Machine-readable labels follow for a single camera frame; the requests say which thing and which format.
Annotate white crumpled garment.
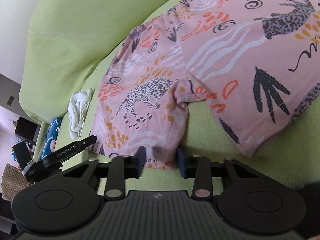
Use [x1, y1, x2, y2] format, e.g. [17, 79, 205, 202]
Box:
[68, 88, 93, 140]

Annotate quilted brown chair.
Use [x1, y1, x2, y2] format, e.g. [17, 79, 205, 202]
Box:
[1, 163, 31, 202]

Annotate blue patterned pillow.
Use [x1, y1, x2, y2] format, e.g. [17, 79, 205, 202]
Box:
[40, 117, 62, 160]

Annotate black refrigerator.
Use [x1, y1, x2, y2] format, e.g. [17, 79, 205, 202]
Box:
[15, 116, 40, 145]

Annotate pink patterned shorts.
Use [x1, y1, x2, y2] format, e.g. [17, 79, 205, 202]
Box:
[90, 0, 319, 169]

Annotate green sofa cover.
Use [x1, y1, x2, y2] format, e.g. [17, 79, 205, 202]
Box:
[19, 0, 319, 189]

